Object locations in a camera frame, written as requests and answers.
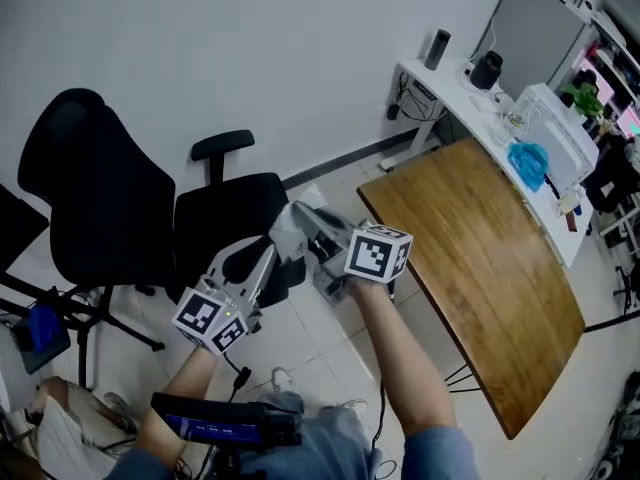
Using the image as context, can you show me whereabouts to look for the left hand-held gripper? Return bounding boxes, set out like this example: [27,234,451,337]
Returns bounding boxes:
[171,241,277,354]

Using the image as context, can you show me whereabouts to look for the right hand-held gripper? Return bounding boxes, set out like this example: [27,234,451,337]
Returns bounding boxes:
[292,200,415,306]

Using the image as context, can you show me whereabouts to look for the clear plastic sheet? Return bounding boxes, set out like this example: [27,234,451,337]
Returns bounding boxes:
[269,185,329,264]

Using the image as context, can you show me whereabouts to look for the person's left forearm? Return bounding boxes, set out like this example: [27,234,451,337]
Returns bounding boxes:
[133,345,221,467]

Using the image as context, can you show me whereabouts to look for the person's right forearm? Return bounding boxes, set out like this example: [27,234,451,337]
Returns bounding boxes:
[347,275,459,439]

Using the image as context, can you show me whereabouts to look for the blue plastic bag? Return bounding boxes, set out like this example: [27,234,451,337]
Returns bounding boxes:
[507,140,550,193]

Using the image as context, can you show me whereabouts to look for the person's left white shoe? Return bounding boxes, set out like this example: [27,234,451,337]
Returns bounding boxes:
[271,366,296,394]

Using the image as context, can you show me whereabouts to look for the black chest-mounted device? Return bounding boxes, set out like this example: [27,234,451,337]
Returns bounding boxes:
[150,392,304,480]

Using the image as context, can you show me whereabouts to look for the black office chair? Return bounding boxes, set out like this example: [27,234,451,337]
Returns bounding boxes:
[583,135,640,215]
[17,87,307,354]

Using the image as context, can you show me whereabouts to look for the brown wooden table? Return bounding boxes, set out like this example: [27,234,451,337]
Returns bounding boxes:
[356,136,586,442]

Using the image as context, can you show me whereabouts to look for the black tripod stand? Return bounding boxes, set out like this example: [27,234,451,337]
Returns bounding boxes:
[0,272,114,390]

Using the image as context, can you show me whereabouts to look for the white desk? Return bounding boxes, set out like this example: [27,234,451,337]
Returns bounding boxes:
[379,59,596,269]

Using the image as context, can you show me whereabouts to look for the person's blue jeans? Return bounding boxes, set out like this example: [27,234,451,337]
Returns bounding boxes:
[214,391,382,480]

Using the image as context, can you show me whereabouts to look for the blue device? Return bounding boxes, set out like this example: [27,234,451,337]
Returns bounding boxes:
[27,305,71,374]

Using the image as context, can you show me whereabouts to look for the black thermos bottle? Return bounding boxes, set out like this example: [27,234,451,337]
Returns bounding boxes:
[423,28,453,72]

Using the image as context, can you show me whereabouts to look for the black jar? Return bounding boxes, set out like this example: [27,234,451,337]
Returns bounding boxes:
[469,50,504,91]

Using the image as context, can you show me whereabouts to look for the white microwave oven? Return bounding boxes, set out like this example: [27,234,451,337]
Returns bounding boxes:
[509,82,600,197]

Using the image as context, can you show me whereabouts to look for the clear plastic bottle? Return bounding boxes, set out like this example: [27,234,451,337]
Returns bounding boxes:
[559,185,584,217]

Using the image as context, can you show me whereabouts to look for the person's blue shirt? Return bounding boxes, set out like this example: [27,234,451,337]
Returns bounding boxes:
[107,425,481,480]

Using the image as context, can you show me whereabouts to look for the grey cabinet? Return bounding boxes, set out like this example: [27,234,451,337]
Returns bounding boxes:
[472,0,587,103]

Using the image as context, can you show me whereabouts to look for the green potted plant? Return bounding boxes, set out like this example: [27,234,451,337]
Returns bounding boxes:
[559,81,606,119]

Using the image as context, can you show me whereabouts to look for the white shelving rack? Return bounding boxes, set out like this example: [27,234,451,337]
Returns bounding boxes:
[582,0,640,114]

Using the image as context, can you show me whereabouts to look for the white and black robots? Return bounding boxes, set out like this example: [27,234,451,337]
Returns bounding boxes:
[594,372,640,480]

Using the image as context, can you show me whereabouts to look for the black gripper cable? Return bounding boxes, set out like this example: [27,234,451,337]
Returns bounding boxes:
[371,380,390,469]
[219,351,252,405]

